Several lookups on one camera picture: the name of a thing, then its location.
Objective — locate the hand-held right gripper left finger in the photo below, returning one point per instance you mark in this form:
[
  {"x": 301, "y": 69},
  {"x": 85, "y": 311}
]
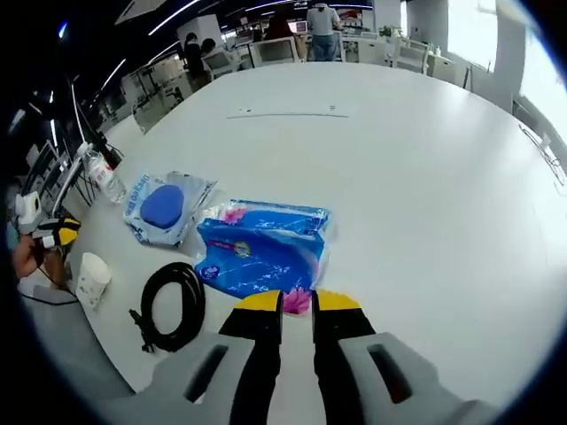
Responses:
[{"x": 248, "y": 354}]

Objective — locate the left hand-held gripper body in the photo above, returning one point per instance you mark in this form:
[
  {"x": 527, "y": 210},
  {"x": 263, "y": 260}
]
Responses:
[{"x": 28, "y": 210}]

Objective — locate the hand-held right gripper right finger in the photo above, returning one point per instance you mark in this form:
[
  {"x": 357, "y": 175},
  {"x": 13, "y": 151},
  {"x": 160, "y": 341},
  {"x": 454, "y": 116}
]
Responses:
[{"x": 345, "y": 354}]

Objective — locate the white printed paper cup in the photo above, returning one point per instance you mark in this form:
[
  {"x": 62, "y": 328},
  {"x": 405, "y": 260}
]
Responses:
[{"x": 93, "y": 276}]

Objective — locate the clear water bottle red label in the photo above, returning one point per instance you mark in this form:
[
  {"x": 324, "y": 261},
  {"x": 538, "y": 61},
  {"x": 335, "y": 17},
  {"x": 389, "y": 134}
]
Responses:
[{"x": 105, "y": 177}]

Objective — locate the blue wet-wipes packet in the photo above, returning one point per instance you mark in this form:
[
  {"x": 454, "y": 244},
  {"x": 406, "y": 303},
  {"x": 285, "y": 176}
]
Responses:
[{"x": 161, "y": 208}]

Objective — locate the blue flowered tissue pack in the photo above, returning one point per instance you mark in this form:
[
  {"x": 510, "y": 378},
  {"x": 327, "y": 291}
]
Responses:
[{"x": 266, "y": 248}]

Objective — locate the person's left hand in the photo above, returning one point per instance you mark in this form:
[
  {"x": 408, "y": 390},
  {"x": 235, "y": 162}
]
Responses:
[{"x": 26, "y": 257}]

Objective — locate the white table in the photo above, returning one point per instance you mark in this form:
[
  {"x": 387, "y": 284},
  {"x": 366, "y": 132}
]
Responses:
[{"x": 398, "y": 199}]

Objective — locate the white office chair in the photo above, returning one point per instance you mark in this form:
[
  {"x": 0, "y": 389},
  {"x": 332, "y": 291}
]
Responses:
[
  {"x": 274, "y": 51},
  {"x": 221, "y": 64}
]

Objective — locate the green potted plant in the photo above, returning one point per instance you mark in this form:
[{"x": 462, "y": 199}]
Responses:
[{"x": 389, "y": 32}]

